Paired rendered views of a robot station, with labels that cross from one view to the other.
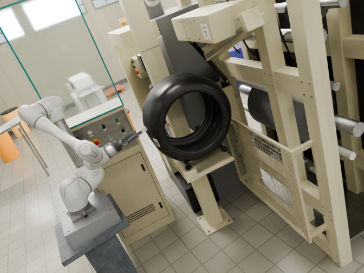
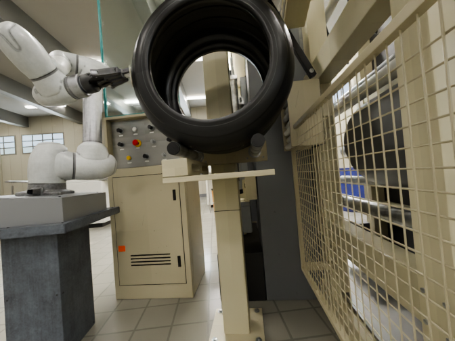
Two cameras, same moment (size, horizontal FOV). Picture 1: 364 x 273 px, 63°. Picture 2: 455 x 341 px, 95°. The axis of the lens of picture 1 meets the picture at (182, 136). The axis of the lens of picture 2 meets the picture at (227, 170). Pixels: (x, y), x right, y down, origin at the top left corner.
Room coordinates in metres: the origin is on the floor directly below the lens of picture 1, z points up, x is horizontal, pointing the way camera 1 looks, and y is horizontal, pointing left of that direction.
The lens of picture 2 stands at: (1.13, -0.33, 0.80)
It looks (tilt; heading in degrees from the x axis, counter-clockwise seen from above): 1 degrees up; 16
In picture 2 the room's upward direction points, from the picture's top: 5 degrees counter-clockwise
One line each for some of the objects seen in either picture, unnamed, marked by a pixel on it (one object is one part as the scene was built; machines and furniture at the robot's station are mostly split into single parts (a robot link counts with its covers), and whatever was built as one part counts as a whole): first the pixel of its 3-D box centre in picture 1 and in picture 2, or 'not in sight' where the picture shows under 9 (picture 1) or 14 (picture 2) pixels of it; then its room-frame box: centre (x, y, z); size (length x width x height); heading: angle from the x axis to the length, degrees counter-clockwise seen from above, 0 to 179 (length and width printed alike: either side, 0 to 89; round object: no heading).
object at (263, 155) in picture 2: not in sight; (226, 153); (2.12, -0.04, 0.90); 0.40 x 0.03 x 0.10; 101
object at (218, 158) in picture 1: (201, 160); (223, 174); (1.94, -0.07, 0.80); 0.37 x 0.36 x 0.02; 101
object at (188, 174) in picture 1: (182, 164); (189, 168); (1.92, 0.07, 0.84); 0.36 x 0.09 x 0.06; 11
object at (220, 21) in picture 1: (207, 22); not in sight; (1.87, -0.39, 1.71); 0.61 x 0.25 x 0.15; 11
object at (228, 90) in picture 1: (223, 103); (300, 118); (2.23, -0.40, 1.05); 0.20 x 0.15 x 0.30; 11
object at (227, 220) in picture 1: (214, 219); (237, 324); (2.19, 0.00, 0.01); 0.27 x 0.27 x 0.02; 11
